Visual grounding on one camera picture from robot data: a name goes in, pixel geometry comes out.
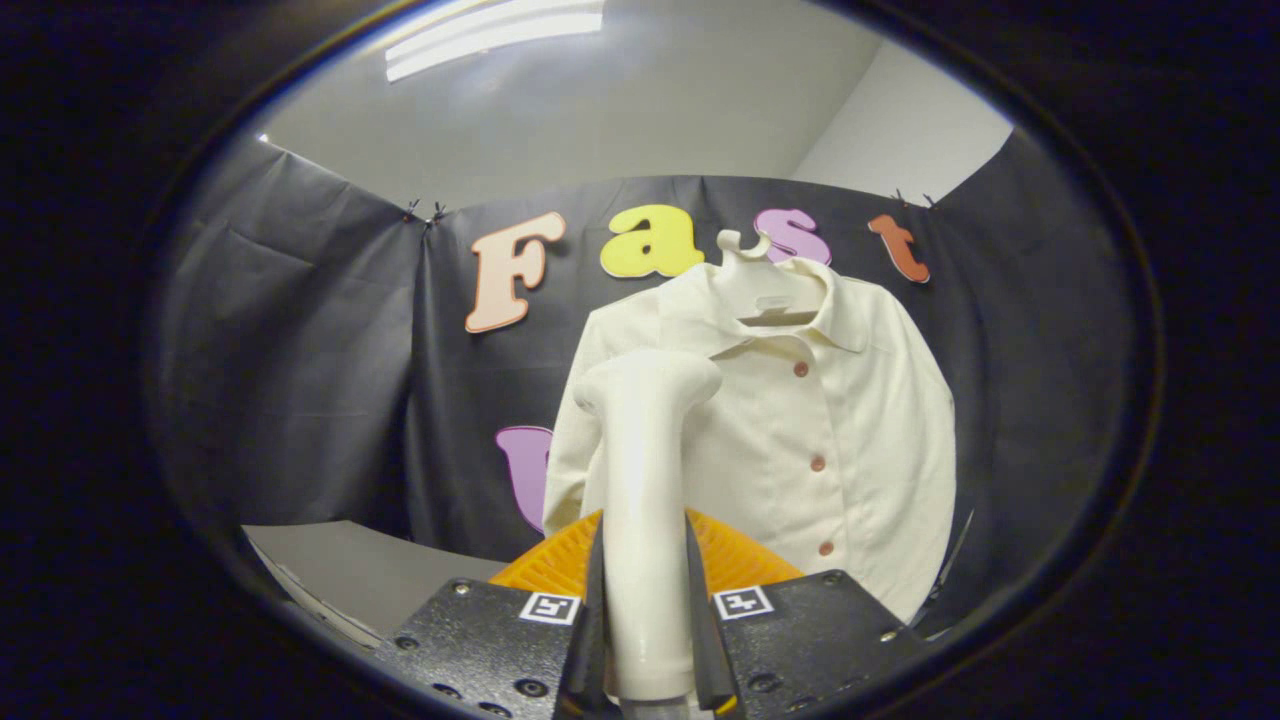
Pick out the black backdrop cloth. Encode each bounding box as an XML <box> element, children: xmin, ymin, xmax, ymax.
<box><xmin>150</xmin><ymin>130</ymin><xmax>1136</xmax><ymax>641</ymax></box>

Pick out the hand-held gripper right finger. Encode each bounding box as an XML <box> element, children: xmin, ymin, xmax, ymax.
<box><xmin>685</xmin><ymin>508</ymin><xmax>926</xmax><ymax>720</ymax></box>

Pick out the white clothes hanger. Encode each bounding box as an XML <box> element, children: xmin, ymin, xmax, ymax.
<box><xmin>716</xmin><ymin>230</ymin><xmax>823</xmax><ymax>327</ymax></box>

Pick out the cream button-up shirt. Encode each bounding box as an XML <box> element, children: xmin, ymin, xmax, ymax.
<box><xmin>542</xmin><ymin>255</ymin><xmax>958</xmax><ymax>623</ymax></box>

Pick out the white garment steamer head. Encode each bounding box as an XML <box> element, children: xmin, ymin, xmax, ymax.
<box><xmin>573</xmin><ymin>348</ymin><xmax>723</xmax><ymax>703</ymax></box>

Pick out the ceiling light panel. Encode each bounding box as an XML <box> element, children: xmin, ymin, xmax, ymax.
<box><xmin>385</xmin><ymin>0</ymin><xmax>606</xmax><ymax>83</ymax></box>

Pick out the grey-topped white cabinet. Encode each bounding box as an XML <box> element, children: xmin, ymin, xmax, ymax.
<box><xmin>243</xmin><ymin>520</ymin><xmax>506</xmax><ymax>651</ymax></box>

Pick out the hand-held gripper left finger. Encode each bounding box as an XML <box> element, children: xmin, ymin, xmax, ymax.
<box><xmin>375</xmin><ymin>508</ymin><xmax>609</xmax><ymax>720</ymax></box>

